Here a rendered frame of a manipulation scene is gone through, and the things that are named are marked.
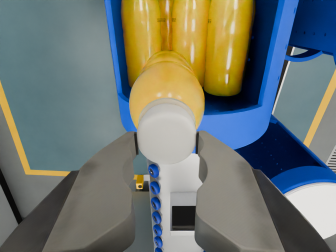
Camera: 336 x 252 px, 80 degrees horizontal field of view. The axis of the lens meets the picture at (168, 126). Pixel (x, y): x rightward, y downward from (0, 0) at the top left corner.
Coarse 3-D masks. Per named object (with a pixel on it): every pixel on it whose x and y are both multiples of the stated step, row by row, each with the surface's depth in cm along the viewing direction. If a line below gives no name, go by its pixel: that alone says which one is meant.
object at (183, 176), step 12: (192, 156) 67; (168, 168) 69; (180, 168) 69; (192, 168) 69; (168, 180) 72; (180, 180) 72; (192, 180) 72; (168, 192) 75; (168, 204) 78; (168, 216) 81; (168, 228) 84; (168, 240) 88; (180, 240) 88; (192, 240) 88
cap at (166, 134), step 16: (160, 112) 12; (176, 112) 12; (144, 128) 12; (160, 128) 12; (176, 128) 12; (192, 128) 12; (144, 144) 13; (160, 144) 13; (176, 144) 13; (192, 144) 13; (160, 160) 13; (176, 160) 13
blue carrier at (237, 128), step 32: (256, 0) 38; (288, 0) 23; (256, 32) 39; (288, 32) 26; (256, 64) 40; (128, 96) 43; (224, 96) 47; (256, 96) 42; (128, 128) 33; (224, 128) 27; (256, 128) 30
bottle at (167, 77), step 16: (160, 64) 18; (176, 64) 18; (144, 80) 16; (160, 80) 15; (176, 80) 15; (192, 80) 16; (144, 96) 15; (160, 96) 14; (176, 96) 15; (192, 96) 15; (144, 112) 14; (192, 112) 14
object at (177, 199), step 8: (176, 192) 74; (184, 192) 74; (192, 192) 74; (176, 200) 71; (184, 200) 71; (192, 200) 71; (176, 208) 66; (184, 208) 66; (192, 208) 66; (176, 216) 63; (184, 216) 63; (192, 216) 63; (176, 224) 61; (184, 224) 61; (192, 224) 61; (176, 232) 61; (184, 232) 61; (192, 232) 61
